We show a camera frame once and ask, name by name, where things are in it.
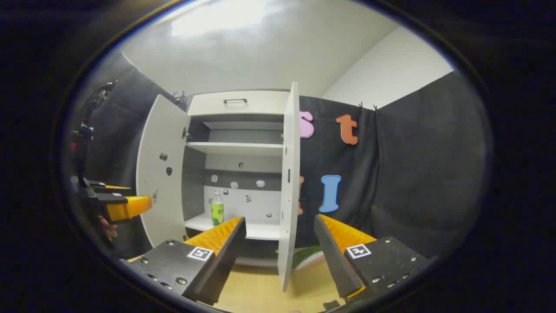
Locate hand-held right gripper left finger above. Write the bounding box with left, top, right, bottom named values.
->
left=118, top=216, right=247, bottom=306

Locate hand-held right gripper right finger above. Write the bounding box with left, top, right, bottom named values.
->
left=314, top=213, right=436, bottom=305

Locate white cabinet door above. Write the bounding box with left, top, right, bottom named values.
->
left=136, top=93, right=192, bottom=248
left=277, top=82, right=301, bottom=293

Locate clear bottle with green label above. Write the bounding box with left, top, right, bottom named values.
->
left=210, top=190, right=225, bottom=226

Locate white cabinet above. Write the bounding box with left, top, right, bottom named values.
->
left=182, top=89, right=291, bottom=268

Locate green pink watermelon-shaped object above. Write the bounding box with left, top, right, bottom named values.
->
left=292, top=245, right=325, bottom=271

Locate black backdrop cloth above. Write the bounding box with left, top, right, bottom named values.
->
left=72, top=52, right=489, bottom=261

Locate ceiling light panel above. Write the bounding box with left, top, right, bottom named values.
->
left=172, top=0, right=268, bottom=37

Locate white drawer with black handle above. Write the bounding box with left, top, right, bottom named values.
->
left=188, top=90, right=290, bottom=117

